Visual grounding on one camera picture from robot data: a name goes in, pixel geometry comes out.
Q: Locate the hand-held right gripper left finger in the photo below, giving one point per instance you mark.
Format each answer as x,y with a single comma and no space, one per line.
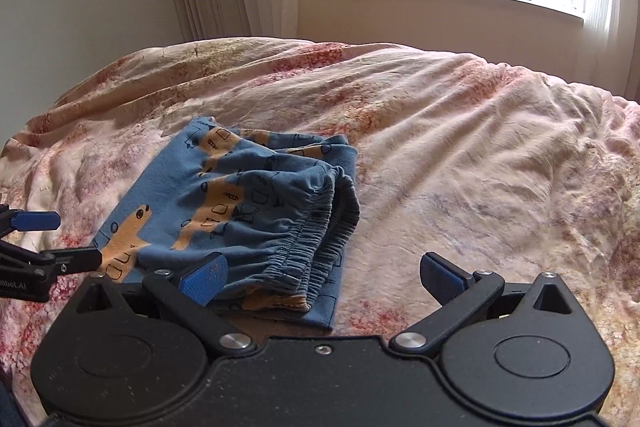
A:
205,279

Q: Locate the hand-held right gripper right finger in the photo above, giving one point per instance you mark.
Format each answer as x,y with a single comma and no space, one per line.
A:
440,279

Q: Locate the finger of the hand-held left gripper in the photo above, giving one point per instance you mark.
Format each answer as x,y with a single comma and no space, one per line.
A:
75,259
35,221

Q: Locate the blue printed pants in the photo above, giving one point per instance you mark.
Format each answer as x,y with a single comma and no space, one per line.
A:
240,207

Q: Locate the pink floral blanket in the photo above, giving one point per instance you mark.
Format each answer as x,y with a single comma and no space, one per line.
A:
475,147

